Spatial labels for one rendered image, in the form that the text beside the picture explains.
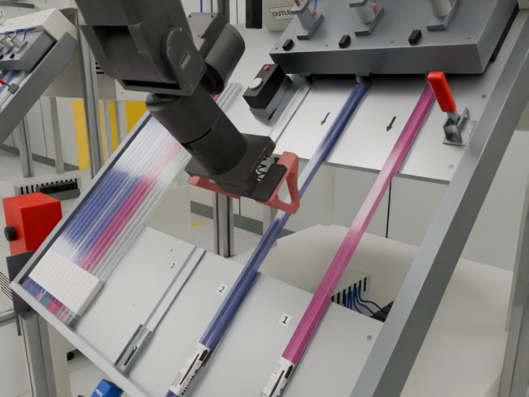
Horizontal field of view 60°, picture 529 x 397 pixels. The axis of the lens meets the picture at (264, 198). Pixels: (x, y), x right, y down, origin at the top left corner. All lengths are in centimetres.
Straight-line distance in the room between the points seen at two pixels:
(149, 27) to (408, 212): 224
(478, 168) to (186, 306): 40
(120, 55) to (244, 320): 33
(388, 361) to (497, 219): 194
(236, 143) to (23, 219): 86
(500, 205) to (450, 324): 141
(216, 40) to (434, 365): 63
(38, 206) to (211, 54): 88
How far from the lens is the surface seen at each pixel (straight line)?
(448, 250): 52
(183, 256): 68
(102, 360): 67
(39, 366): 107
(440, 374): 85
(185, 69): 42
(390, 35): 69
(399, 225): 258
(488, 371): 89
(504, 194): 234
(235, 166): 50
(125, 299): 72
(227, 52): 50
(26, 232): 129
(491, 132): 58
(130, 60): 41
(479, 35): 63
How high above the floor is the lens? 109
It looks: 15 degrees down
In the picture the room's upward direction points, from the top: straight up
